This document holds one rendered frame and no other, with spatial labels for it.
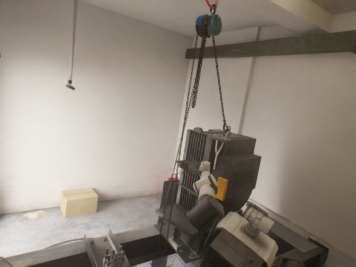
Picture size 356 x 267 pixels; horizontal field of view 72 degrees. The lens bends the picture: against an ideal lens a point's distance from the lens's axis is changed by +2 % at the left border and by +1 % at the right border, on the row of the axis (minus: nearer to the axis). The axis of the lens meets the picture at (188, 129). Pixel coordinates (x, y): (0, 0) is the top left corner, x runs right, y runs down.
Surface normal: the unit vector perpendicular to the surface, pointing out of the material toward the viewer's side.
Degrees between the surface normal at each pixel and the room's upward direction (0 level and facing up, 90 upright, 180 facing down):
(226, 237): 21
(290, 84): 90
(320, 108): 90
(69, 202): 90
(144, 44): 90
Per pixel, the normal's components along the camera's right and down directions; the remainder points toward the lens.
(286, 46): -0.82, -0.04
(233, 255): 0.28, -0.84
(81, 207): 0.59, 0.21
